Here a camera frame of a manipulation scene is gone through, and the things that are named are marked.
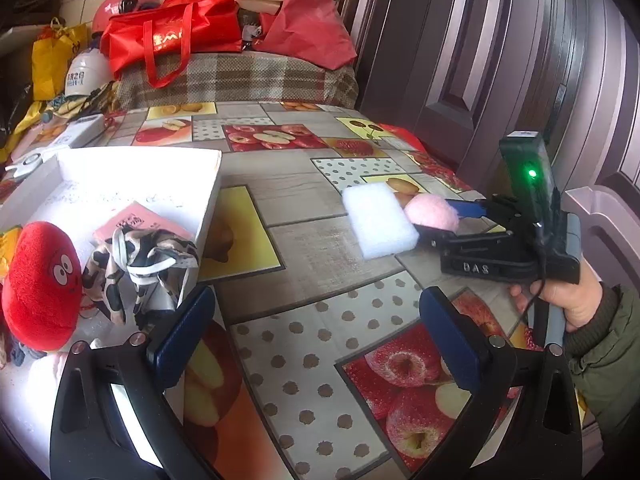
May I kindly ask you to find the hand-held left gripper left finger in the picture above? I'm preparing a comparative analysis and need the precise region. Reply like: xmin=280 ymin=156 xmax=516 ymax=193
xmin=49 ymin=285 xmax=221 ymax=480

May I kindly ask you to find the white ring-shaped gadget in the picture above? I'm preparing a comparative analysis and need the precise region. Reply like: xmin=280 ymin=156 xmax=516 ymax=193
xmin=4 ymin=151 xmax=57 ymax=183

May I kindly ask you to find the plaid blanket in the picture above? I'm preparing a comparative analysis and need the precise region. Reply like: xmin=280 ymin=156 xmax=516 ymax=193
xmin=114 ymin=50 xmax=360 ymax=111

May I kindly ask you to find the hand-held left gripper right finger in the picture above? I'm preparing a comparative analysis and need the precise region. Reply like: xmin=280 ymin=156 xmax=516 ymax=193
xmin=415 ymin=286 xmax=583 ymax=480

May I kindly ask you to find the cow print scarf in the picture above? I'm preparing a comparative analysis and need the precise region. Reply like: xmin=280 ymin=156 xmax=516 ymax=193
xmin=81 ymin=224 xmax=200 ymax=326

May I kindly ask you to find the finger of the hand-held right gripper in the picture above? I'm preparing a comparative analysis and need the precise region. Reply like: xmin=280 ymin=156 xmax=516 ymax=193
xmin=414 ymin=224 xmax=508 ymax=251
xmin=445 ymin=196 xmax=518 ymax=221

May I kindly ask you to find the yellow shopping bag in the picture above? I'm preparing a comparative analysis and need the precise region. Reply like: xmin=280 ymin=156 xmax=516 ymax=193
xmin=31 ymin=17 xmax=91 ymax=102

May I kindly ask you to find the person's right hand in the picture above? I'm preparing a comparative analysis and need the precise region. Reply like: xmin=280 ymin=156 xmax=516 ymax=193
xmin=507 ymin=264 xmax=607 ymax=333

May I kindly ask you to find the flat red printed bag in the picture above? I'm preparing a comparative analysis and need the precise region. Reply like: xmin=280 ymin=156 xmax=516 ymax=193
xmin=372 ymin=122 xmax=426 ymax=153

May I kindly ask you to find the white helmet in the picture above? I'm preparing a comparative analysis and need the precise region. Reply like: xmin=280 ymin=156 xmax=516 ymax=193
xmin=64 ymin=49 xmax=115 ymax=97

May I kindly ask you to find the grey plastic chair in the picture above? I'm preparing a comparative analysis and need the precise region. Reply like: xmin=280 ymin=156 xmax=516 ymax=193
xmin=562 ymin=184 xmax=640 ymax=286

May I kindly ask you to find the red helmet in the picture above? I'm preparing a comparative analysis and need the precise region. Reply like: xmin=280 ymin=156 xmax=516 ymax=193
xmin=91 ymin=0 xmax=161 ymax=36

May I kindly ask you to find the white cardboard box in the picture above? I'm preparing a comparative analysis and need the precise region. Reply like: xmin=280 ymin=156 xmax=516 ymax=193
xmin=0 ymin=147 xmax=222 ymax=441

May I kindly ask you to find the person's right forearm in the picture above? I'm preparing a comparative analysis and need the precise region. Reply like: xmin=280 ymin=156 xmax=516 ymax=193
xmin=562 ymin=282 xmax=640 ymax=456

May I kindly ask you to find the glossy red gift bag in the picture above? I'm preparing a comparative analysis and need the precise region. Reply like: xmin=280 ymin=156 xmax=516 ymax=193
xmin=100 ymin=0 xmax=243 ymax=88

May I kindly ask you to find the pink plush ball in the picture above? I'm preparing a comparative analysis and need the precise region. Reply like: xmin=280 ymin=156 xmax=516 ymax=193
xmin=404 ymin=194 xmax=460 ymax=233

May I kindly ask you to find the brown metal door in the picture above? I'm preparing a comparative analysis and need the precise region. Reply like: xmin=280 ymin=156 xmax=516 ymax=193
xmin=345 ymin=0 xmax=640 ymax=201

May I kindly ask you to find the pink card packet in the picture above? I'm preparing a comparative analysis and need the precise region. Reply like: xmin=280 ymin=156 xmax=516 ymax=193
xmin=93 ymin=201 xmax=193 ymax=243

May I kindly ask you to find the small white foam block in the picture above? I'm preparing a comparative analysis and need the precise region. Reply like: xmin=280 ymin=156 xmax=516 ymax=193
xmin=341 ymin=182 xmax=420 ymax=261

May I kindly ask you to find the white device box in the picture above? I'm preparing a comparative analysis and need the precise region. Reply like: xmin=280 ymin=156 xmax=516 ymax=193
xmin=52 ymin=115 xmax=106 ymax=148

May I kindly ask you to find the yellow crumpled plastic sheet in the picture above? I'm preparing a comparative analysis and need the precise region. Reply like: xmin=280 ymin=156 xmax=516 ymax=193
xmin=0 ymin=95 xmax=66 ymax=161

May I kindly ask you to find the red plush toy with eyes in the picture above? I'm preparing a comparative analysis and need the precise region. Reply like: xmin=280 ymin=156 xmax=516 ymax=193
xmin=1 ymin=221 xmax=83 ymax=352

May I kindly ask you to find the dark red fabric tote bag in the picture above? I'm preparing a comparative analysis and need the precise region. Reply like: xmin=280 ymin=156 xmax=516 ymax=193
xmin=255 ymin=0 xmax=357 ymax=73

